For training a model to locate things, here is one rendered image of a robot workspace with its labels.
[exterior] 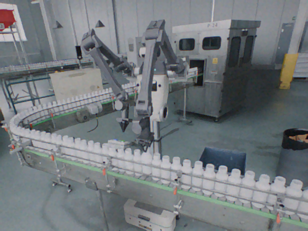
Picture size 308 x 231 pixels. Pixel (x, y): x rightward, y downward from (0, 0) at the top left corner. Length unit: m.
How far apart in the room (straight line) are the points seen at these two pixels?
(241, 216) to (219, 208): 0.11
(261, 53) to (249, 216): 12.06
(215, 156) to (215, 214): 0.66
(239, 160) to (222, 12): 11.71
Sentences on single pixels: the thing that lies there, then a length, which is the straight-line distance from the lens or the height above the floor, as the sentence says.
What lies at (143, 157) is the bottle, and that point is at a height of 1.15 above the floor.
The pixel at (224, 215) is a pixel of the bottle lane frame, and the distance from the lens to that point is 1.17.
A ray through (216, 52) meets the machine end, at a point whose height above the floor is 1.46.
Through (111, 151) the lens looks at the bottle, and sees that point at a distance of 1.26.
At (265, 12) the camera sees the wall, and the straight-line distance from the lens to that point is 12.92.
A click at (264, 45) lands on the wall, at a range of 12.91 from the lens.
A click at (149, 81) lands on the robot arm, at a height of 1.56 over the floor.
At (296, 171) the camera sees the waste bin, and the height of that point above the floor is 0.24.
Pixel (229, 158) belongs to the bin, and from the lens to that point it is 1.71.
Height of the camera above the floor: 1.74
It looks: 27 degrees down
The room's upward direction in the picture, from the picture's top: 4 degrees counter-clockwise
